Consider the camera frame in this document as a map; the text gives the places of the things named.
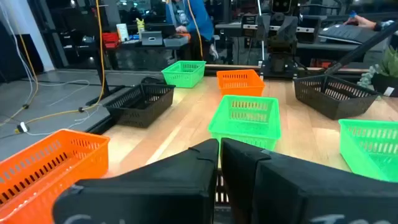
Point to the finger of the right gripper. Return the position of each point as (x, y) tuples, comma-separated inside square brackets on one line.
[(290, 28), (276, 28)]

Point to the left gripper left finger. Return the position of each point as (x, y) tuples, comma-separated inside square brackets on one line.
[(149, 193)]

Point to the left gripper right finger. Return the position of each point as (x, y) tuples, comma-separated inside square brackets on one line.
[(304, 199)]

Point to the orange plastic basket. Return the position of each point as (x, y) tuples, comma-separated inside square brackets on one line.
[(46, 161), (241, 88)]

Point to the green plastic basket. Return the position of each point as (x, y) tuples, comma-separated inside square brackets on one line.
[(367, 155), (245, 130), (183, 79)]

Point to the black plastic basket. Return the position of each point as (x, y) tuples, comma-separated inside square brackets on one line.
[(329, 105), (140, 115)]

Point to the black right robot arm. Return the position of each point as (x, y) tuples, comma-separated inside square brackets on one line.
[(281, 53)]

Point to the grey device box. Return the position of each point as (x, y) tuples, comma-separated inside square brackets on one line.
[(249, 25)]

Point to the black keyboard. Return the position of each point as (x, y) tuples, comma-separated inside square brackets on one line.
[(342, 32)]

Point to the person's hand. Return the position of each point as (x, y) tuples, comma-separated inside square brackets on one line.
[(362, 21)]

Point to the person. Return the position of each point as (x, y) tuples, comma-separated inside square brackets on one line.
[(202, 18)]

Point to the grey tray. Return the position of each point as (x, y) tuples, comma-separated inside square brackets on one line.
[(175, 41)]

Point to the potted succulent plant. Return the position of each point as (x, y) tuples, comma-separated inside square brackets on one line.
[(385, 84)]

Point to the grey storage box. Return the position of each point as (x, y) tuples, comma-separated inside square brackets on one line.
[(151, 38)]

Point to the yellow-green bottle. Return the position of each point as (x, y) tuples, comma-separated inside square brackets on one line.
[(140, 26)]

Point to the dark background desk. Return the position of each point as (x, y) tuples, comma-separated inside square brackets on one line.
[(140, 56)]

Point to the white power adapter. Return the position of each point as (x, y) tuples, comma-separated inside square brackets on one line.
[(22, 127)]

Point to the white card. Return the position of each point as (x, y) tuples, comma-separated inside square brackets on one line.
[(122, 32)]

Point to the red storage box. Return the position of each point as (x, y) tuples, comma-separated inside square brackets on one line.
[(110, 40)]

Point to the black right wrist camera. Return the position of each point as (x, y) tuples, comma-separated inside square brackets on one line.
[(281, 5)]

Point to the black vertical post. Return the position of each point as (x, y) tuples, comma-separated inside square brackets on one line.
[(100, 68)]

